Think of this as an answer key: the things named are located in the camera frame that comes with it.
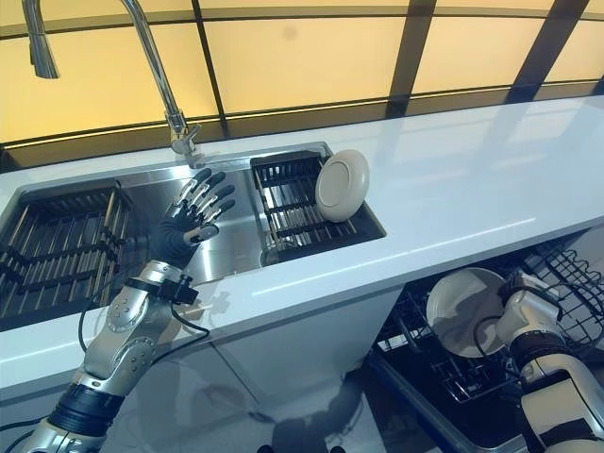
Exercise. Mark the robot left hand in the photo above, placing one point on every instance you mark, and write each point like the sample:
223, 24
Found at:
189, 222

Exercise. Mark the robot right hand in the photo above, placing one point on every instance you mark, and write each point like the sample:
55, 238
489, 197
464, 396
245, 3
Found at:
521, 283

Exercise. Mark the white ceramic plate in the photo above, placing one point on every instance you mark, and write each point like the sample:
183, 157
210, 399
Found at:
342, 186
458, 307

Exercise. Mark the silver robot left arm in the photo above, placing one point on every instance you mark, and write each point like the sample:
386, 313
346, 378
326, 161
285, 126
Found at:
122, 340

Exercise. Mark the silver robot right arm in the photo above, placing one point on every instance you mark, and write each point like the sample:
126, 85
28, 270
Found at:
566, 382

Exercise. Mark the stainless dishwasher drawer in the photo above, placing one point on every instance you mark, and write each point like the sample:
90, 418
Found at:
415, 401

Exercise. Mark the black sink dish rack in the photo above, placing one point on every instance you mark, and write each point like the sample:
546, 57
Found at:
61, 245
292, 198

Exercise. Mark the chrome gooseneck faucet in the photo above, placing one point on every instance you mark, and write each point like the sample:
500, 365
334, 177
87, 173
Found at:
162, 85

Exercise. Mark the white cabinet front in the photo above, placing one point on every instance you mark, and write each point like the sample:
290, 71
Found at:
283, 358

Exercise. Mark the yellow backlit window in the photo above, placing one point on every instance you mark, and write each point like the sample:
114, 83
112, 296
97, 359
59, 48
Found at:
330, 56

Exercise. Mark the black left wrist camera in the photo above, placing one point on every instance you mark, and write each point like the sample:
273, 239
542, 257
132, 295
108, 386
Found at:
181, 289

